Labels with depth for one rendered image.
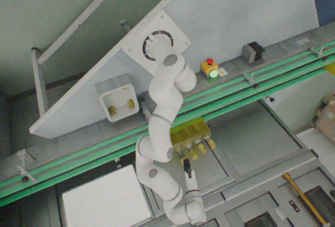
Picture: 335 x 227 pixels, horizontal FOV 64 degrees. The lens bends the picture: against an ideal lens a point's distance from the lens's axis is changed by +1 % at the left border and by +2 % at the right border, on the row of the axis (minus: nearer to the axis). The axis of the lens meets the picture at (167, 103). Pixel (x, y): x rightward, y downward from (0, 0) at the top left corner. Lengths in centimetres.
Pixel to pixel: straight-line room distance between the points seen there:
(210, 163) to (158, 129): 66
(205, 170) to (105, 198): 56
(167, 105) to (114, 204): 72
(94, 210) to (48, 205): 27
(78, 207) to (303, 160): 123
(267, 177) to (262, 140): 25
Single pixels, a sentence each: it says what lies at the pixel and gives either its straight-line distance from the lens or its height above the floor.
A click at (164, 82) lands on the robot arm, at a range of 94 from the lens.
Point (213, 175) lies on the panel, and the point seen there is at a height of 125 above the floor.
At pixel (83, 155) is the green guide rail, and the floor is 92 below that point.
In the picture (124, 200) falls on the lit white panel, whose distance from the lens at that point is 151.
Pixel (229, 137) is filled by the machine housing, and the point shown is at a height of 106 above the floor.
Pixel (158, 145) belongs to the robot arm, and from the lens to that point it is 94.
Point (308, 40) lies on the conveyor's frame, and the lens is 191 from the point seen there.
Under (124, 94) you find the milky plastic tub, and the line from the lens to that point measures 145.
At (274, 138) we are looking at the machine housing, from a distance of 173.
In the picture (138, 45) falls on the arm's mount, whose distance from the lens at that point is 123.
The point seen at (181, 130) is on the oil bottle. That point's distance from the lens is 148.
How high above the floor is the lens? 177
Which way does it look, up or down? 38 degrees down
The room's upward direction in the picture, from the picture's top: 150 degrees clockwise
